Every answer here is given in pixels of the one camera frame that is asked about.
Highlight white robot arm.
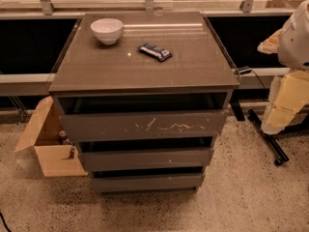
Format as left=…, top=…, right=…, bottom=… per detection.
left=258, top=0, right=309, bottom=134

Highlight bottles inside cardboard box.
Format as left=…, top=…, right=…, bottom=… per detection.
left=58, top=130, right=75, bottom=160

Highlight grey bottom drawer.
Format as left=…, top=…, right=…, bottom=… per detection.
left=92, top=166, right=205, bottom=193

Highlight grey drawer cabinet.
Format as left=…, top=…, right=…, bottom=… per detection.
left=47, top=11, right=240, bottom=195

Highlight open cardboard box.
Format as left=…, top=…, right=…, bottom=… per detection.
left=14, top=97, right=87, bottom=177

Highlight black metal stand leg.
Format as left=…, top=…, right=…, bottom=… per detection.
left=248, top=109, right=289, bottom=166

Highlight grey drawer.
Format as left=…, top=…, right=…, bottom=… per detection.
left=79, top=136, right=213, bottom=172
left=92, top=166, right=205, bottom=193
left=54, top=93, right=227, bottom=142

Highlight blue snack packet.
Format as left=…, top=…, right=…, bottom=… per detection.
left=137, top=43, right=172, bottom=62

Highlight white ceramic bowl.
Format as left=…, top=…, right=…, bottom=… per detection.
left=91, top=18, right=124, bottom=44

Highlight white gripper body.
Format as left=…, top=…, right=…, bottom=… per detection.
left=261, top=71, right=309, bottom=134

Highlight grey top drawer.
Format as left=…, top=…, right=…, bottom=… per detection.
left=54, top=93, right=227, bottom=142

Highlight black power adapter with cable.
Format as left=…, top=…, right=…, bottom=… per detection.
left=235, top=66, right=266, bottom=88

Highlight grey middle drawer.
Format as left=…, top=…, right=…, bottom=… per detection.
left=79, top=136, right=213, bottom=172

